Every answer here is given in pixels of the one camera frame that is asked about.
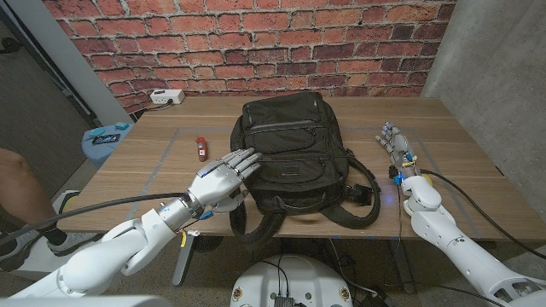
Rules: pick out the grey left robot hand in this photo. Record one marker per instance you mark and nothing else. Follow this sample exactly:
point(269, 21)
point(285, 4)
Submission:
point(217, 183)

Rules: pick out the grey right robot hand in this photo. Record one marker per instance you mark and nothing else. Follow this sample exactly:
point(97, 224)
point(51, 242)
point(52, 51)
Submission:
point(401, 149)

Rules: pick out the black backpack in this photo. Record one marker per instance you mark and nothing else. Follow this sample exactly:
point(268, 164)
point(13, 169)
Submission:
point(298, 149)

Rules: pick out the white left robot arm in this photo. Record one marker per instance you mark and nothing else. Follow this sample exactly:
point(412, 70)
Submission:
point(106, 260)

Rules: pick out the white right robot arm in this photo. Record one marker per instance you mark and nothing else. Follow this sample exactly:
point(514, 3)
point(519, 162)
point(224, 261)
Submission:
point(469, 260)

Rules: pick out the small red bottle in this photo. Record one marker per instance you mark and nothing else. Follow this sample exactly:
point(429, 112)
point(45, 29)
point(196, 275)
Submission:
point(201, 149)

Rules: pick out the black round fan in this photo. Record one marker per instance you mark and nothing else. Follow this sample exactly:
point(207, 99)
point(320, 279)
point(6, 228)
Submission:
point(210, 244)

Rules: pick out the grey table leg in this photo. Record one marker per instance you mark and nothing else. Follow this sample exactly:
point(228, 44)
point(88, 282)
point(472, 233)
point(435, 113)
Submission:
point(402, 268)
point(183, 266)

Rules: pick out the white power strip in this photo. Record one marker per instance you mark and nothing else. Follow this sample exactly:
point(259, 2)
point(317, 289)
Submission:
point(166, 96)

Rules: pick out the small teal block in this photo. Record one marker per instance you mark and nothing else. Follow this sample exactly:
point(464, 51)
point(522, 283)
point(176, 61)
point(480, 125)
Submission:
point(121, 125)

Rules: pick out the black smartphone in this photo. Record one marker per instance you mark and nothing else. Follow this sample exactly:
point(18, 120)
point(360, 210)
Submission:
point(106, 139)

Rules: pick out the blue round stool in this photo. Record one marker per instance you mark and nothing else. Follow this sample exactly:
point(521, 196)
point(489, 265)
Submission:
point(100, 153)

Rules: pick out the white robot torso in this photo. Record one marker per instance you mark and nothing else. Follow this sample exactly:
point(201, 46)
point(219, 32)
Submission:
point(290, 281)

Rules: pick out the teal round disc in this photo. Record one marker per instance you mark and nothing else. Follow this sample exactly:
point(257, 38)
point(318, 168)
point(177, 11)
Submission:
point(97, 131)

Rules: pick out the white and yellow floor device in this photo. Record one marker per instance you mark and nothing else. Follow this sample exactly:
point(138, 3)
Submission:
point(64, 200)

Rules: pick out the person's bare leg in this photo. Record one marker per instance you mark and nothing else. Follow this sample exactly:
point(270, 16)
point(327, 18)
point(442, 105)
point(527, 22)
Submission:
point(21, 187)

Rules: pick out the grey sneaker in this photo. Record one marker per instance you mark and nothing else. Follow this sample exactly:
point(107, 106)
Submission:
point(25, 251)

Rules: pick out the printed brick wall backdrop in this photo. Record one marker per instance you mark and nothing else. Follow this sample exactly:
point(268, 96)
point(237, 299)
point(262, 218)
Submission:
point(256, 47)

